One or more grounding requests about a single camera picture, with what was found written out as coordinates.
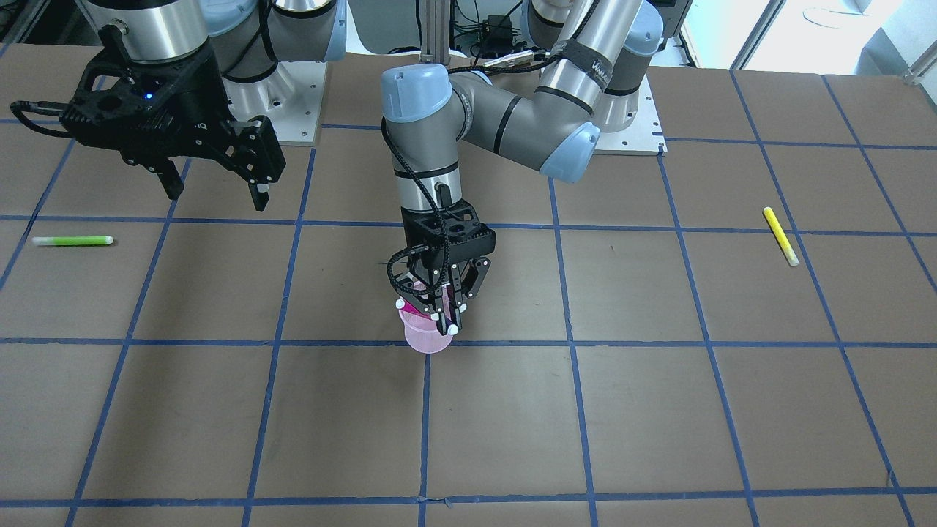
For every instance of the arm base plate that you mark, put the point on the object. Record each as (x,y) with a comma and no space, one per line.
(631,125)
(291,98)

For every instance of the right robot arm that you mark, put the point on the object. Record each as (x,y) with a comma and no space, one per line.
(249,38)

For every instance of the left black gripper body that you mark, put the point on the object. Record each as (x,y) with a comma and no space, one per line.
(459,274)

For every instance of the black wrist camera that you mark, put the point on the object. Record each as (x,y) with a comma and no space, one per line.
(457,224)
(110,107)

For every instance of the pink marker pen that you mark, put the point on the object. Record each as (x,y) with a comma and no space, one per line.
(421,312)

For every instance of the aluminium frame post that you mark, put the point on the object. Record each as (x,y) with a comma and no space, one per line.
(435,31)

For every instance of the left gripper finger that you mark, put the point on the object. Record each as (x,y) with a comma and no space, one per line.
(422,301)
(451,305)

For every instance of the purple marker pen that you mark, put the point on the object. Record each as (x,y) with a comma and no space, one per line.
(446,297)

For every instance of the green marker pen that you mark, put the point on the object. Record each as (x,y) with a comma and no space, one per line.
(72,241)

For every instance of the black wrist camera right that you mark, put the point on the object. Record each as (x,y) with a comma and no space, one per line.
(110,107)

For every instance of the pink mesh cup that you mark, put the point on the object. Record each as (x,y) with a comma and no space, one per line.
(428,333)

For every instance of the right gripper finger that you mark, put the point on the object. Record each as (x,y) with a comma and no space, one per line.
(169,176)
(260,193)

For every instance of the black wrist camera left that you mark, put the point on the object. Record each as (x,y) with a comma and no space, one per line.
(457,224)

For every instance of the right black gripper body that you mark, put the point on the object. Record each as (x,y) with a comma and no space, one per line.
(195,99)

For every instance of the yellow marker pen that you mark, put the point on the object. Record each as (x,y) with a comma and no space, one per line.
(780,236)

